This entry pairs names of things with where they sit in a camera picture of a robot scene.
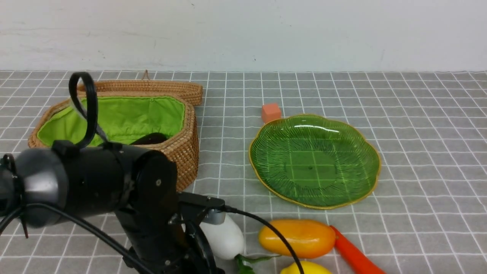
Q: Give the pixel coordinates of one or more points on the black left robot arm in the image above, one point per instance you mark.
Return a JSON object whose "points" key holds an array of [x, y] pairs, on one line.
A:
{"points": [[125, 195]]}

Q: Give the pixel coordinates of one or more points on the white radish with green leaves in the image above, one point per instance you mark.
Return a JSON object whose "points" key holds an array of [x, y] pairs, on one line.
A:
{"points": [[227, 241]]}

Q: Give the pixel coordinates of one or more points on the yellow lemon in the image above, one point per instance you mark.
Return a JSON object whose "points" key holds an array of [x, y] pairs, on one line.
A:
{"points": [[308, 268]]}

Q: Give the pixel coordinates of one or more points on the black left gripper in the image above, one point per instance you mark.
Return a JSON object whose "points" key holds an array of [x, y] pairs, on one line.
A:
{"points": [[161, 240]]}

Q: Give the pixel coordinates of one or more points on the woven wicker basket green lining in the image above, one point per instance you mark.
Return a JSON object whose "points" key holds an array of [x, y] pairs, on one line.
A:
{"points": [[125, 118]]}

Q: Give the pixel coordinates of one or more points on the woven wicker basket lid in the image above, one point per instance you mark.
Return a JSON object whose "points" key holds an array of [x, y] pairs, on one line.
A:
{"points": [[145, 87]]}

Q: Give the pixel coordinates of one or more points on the small orange cube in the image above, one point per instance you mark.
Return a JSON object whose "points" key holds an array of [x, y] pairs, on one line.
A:
{"points": [[270, 112]]}

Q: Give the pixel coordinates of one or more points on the orange yellow mango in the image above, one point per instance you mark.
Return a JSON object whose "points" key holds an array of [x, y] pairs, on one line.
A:
{"points": [[309, 239]]}

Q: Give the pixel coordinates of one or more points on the orange carrot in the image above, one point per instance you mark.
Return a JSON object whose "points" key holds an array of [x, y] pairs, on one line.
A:
{"points": [[353, 256]]}

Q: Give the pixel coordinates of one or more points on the green glass leaf plate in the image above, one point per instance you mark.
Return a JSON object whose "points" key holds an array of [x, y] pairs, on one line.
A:
{"points": [[315, 162]]}

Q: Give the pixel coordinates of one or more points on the grey checked tablecloth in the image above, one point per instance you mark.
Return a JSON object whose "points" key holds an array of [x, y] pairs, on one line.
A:
{"points": [[426, 216]]}

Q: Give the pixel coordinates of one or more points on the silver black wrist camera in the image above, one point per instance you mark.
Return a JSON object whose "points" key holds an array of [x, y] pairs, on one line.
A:
{"points": [[201, 208]]}

